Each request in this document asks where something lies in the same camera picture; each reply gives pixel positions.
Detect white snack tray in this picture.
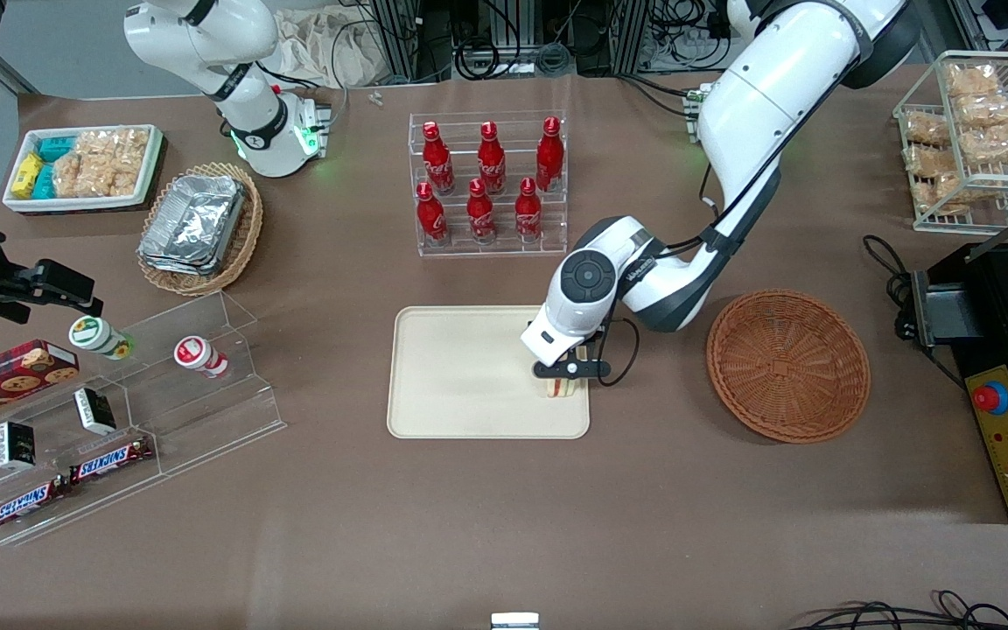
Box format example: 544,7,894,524
2,123,165,214

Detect cream rectangular tray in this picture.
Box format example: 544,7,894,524
387,305,592,440

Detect light wicker basket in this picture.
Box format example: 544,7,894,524
136,162,264,298

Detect brown wicker basket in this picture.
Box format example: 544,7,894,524
706,290,872,445

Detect green-capped yogurt bottle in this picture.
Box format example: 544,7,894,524
67,315,134,361

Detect red cookie box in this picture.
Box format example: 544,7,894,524
0,339,81,431

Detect yellow snack packet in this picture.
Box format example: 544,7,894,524
11,152,45,200

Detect small black carton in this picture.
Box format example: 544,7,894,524
0,420,38,472
73,387,118,437

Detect clear bag rice crackers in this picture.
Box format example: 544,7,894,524
52,131,113,199
101,129,150,197

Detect stack of foil trays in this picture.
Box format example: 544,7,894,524
137,174,248,277

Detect red-capped yogurt bottle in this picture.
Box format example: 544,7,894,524
173,335,230,380

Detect clear acrylic bottle rack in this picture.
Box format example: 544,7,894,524
408,110,569,258

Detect Snickers bar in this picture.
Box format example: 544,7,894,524
68,435,156,486
0,477,73,534

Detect red cola bottle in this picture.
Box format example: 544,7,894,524
477,122,507,196
535,116,565,193
416,181,451,247
514,178,543,244
466,178,498,245
422,121,456,197

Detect clear acrylic stepped shelf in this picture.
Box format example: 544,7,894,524
0,290,288,549

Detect beige cloth bag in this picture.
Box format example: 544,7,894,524
269,7,402,89

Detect red emergency stop button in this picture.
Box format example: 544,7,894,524
972,381,1008,417

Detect black control unit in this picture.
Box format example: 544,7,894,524
910,241,1008,526

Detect bagged fried snack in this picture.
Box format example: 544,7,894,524
903,111,952,146
953,91,1008,129
931,170,998,217
945,62,1001,97
906,143,965,178
959,122,1008,165

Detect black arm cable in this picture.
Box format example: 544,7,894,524
597,162,785,389

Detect black cable bundle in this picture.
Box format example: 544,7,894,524
447,0,577,81

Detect black power cable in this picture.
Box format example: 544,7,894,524
862,234,918,340

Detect black floor cables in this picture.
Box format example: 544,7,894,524
786,590,1008,630

